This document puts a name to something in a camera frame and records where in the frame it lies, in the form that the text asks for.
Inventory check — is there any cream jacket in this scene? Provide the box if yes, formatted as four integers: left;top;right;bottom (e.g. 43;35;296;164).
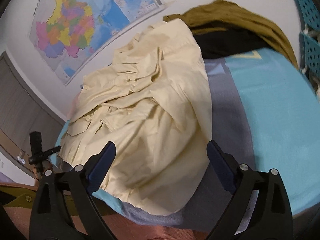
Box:
59;18;212;216

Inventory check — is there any grey wooden door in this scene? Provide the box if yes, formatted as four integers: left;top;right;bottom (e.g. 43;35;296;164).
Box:
1;52;65;173

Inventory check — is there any teal grey bed sheet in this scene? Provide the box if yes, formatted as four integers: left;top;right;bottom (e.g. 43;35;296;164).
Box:
52;48;319;232

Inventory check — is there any black garment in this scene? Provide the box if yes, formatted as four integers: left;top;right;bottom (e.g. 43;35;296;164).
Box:
194;28;272;59

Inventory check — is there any olive brown garment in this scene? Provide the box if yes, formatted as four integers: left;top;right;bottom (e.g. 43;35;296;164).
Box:
163;0;298;68

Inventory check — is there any teal plastic storage rack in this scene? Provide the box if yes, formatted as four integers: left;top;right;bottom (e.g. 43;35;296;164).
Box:
294;0;319;93

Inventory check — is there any colourful wall map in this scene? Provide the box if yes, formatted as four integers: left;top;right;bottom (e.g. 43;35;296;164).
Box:
29;0;164;85

